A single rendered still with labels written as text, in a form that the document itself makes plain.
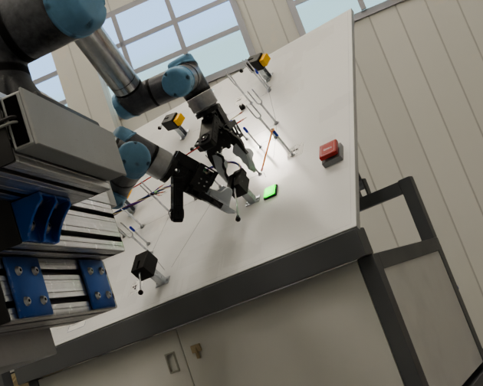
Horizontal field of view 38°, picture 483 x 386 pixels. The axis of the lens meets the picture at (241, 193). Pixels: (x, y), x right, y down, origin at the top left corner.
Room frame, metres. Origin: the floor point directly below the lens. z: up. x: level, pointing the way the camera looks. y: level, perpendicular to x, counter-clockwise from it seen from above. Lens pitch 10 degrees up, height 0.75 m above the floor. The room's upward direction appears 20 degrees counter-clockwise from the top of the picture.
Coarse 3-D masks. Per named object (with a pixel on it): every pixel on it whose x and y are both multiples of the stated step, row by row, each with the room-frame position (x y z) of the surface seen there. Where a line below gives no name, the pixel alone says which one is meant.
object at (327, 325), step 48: (288, 288) 1.72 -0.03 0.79; (336, 288) 1.66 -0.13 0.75; (192, 336) 1.86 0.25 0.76; (240, 336) 1.80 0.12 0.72; (288, 336) 1.74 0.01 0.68; (336, 336) 1.68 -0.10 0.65; (384, 336) 1.63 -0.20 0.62; (240, 384) 1.82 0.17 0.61; (288, 384) 1.76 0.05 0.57; (336, 384) 1.70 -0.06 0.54; (384, 384) 1.65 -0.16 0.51
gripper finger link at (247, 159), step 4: (236, 144) 1.81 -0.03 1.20; (236, 148) 1.82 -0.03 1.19; (240, 148) 1.81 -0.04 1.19; (236, 152) 1.82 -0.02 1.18; (240, 152) 1.82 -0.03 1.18; (244, 152) 1.82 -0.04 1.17; (248, 152) 1.83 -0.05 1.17; (252, 152) 1.86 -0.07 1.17; (240, 156) 1.83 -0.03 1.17; (244, 156) 1.82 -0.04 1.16; (248, 156) 1.82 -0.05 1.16; (252, 156) 1.85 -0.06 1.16; (244, 160) 1.83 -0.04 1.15; (248, 160) 1.83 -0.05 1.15; (252, 160) 1.84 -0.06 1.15; (248, 164) 1.83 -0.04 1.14; (252, 164) 1.83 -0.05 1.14; (248, 168) 1.84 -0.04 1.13; (252, 168) 1.84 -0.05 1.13
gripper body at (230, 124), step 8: (216, 104) 1.79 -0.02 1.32; (208, 112) 1.78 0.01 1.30; (216, 112) 1.83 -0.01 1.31; (224, 112) 1.86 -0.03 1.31; (224, 120) 1.84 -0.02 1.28; (232, 120) 1.85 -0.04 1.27; (224, 128) 1.80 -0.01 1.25; (232, 128) 1.85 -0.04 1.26; (224, 136) 1.81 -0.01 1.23; (240, 136) 1.86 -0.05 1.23; (224, 144) 1.82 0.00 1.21
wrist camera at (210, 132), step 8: (208, 120) 1.79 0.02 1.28; (216, 120) 1.78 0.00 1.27; (200, 128) 1.79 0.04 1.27; (208, 128) 1.76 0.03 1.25; (216, 128) 1.77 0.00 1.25; (200, 136) 1.76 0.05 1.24; (208, 136) 1.74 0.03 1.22; (216, 136) 1.75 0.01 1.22; (200, 144) 1.74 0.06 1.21; (208, 144) 1.74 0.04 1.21; (216, 144) 1.74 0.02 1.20
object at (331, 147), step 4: (332, 140) 1.77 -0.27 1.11; (336, 140) 1.76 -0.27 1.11; (324, 144) 1.78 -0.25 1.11; (328, 144) 1.77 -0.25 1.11; (332, 144) 1.76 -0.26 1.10; (336, 144) 1.75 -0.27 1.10; (320, 148) 1.78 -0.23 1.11; (324, 148) 1.77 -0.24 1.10; (328, 148) 1.76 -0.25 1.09; (332, 148) 1.75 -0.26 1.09; (336, 148) 1.74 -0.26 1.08; (320, 152) 1.77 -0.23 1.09; (324, 152) 1.76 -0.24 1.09; (328, 152) 1.75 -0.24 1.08; (332, 152) 1.74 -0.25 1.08; (336, 152) 1.74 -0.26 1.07; (320, 156) 1.76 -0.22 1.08; (324, 156) 1.75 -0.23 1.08; (328, 156) 1.75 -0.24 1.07; (320, 160) 1.76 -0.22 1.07
